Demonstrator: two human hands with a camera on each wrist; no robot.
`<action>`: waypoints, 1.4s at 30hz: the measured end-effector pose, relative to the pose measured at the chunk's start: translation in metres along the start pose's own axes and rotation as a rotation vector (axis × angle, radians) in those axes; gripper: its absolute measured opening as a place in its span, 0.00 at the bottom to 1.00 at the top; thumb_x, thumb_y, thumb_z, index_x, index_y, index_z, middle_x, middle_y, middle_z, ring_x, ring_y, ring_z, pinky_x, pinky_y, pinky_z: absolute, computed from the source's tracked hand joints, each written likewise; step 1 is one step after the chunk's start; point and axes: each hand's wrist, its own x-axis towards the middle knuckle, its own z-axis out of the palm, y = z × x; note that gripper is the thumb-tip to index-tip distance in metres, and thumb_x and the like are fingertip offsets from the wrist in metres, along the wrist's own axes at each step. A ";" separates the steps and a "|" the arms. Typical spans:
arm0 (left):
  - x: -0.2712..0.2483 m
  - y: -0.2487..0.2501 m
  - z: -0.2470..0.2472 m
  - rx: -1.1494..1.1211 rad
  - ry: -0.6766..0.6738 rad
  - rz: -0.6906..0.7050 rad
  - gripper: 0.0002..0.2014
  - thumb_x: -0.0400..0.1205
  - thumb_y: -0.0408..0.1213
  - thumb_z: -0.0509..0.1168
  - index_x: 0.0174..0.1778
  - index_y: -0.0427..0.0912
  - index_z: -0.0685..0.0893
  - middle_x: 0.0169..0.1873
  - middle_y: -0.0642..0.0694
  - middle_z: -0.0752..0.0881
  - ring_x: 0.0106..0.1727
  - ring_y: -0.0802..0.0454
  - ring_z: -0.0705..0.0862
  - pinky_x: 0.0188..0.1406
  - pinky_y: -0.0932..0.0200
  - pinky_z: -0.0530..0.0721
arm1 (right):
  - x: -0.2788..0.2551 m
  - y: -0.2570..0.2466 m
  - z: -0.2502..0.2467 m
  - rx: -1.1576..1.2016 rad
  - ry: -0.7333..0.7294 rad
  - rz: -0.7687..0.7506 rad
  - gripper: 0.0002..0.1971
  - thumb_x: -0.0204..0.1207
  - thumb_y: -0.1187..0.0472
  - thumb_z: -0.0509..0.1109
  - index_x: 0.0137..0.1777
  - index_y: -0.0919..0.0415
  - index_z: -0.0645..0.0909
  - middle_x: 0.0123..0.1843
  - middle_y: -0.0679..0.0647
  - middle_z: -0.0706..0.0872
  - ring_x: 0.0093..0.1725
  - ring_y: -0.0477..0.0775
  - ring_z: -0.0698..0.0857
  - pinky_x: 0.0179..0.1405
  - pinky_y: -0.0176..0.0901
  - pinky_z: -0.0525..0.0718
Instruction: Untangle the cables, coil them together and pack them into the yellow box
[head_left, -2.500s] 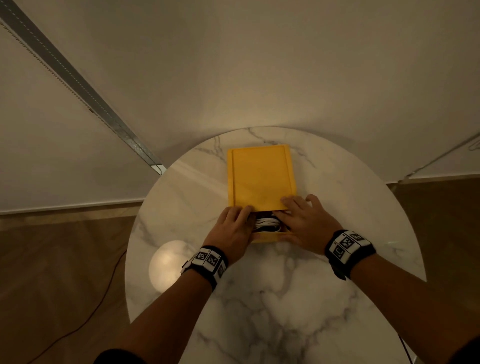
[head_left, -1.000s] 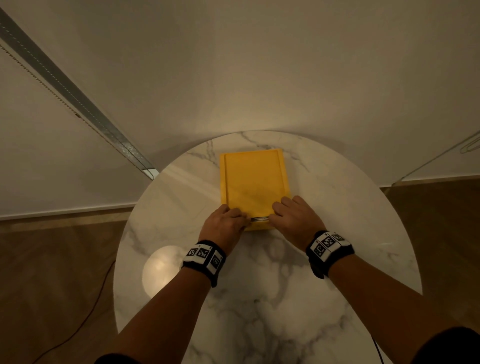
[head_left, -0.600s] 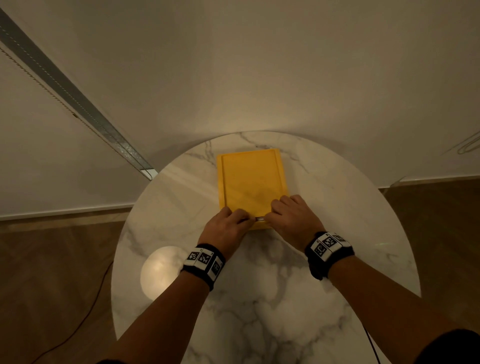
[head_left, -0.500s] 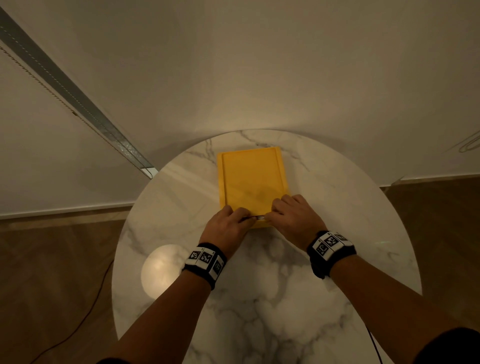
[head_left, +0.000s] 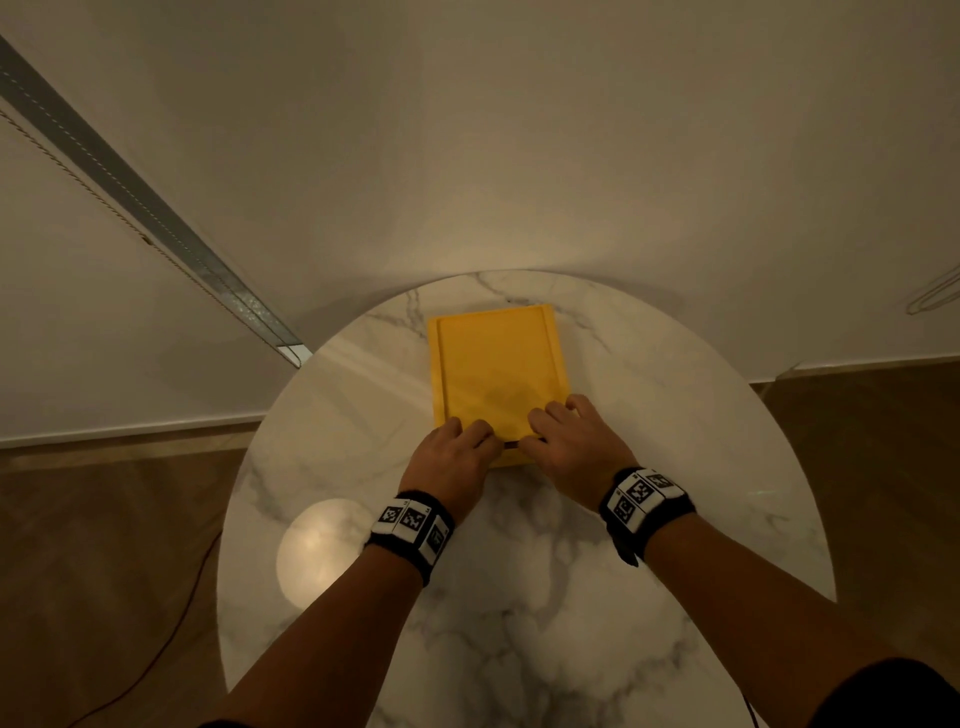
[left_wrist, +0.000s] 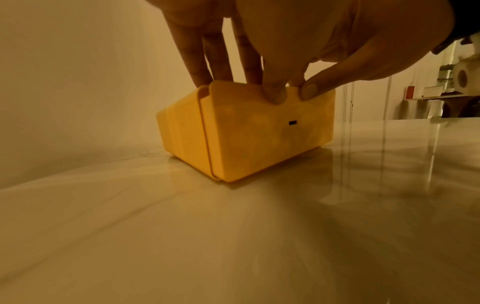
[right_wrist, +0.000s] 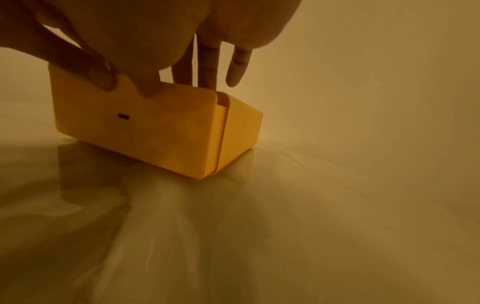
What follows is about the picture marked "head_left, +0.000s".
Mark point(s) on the person's left forearm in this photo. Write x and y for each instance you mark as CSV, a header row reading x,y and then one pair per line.
x,y
322,645

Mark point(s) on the white baseboard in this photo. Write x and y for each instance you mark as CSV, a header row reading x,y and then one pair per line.
x,y
127,431

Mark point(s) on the person's right forearm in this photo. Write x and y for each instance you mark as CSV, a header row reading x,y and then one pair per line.
x,y
757,622

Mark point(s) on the black wristband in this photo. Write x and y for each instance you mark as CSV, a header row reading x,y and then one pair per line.
x,y
412,532
645,506

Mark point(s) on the person's left hand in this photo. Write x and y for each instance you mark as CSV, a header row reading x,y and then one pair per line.
x,y
450,469

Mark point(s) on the white marble table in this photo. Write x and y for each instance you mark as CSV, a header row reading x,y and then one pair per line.
x,y
525,600

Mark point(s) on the black sleeve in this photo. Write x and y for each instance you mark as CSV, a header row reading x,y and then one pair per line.
x,y
892,697

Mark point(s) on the yellow box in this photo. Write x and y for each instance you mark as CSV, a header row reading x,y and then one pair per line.
x,y
495,367

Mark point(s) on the black right wristband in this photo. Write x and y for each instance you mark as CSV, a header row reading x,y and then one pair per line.
x,y
645,506

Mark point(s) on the slotted metal wall rail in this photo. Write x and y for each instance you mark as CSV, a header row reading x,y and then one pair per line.
x,y
150,210
934,296

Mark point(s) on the person's right hand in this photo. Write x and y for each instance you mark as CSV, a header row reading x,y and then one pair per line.
x,y
581,457

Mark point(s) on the black left wristband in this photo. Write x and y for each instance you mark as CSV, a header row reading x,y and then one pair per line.
x,y
412,532

